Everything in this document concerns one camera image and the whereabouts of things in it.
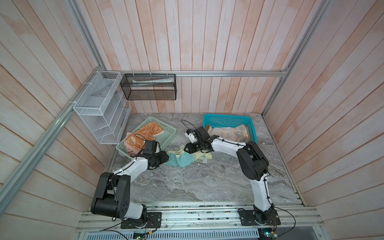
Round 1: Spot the green yellow striped towel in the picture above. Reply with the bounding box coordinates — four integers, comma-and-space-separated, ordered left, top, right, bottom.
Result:
165, 146, 212, 168

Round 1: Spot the teal plastic basket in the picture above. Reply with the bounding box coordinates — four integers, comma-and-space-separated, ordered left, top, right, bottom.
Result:
203, 114, 258, 143

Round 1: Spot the pink orange patterned towel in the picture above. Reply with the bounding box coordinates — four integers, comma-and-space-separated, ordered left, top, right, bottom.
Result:
124, 122, 164, 157

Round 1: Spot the orange paw print towel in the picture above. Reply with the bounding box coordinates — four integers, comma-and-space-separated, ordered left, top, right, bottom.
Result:
206, 124, 251, 143

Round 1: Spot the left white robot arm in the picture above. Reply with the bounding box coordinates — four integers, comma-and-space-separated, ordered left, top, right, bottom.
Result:
91, 141, 169, 220

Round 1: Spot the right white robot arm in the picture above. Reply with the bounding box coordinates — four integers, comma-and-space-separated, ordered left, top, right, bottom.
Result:
184, 127, 272, 212

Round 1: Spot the light green plastic basket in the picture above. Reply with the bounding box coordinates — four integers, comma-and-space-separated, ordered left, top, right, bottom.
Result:
116, 116, 177, 160

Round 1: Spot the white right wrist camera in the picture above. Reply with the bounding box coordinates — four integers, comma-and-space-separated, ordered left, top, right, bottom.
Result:
185, 129, 198, 143

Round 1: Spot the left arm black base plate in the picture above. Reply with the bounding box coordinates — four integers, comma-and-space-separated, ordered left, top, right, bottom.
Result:
121, 212, 162, 230

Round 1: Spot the white wire mesh shelf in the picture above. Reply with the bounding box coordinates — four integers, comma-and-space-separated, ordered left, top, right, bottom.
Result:
74, 71, 132, 145

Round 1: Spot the black mesh wall basket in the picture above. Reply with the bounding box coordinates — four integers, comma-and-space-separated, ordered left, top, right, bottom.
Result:
120, 73, 177, 101

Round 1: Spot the aluminium mounting rail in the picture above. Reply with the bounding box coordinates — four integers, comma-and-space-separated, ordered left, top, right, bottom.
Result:
74, 202, 331, 240

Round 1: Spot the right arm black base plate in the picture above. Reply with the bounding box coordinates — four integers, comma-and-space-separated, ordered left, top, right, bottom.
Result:
238, 209, 281, 226

